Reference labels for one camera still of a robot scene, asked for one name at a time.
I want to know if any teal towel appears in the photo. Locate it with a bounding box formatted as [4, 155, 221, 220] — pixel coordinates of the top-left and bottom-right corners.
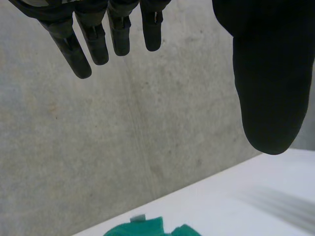
[102, 214, 202, 236]

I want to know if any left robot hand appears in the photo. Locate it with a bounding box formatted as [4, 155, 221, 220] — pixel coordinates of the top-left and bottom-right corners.
[7, 0, 315, 156]

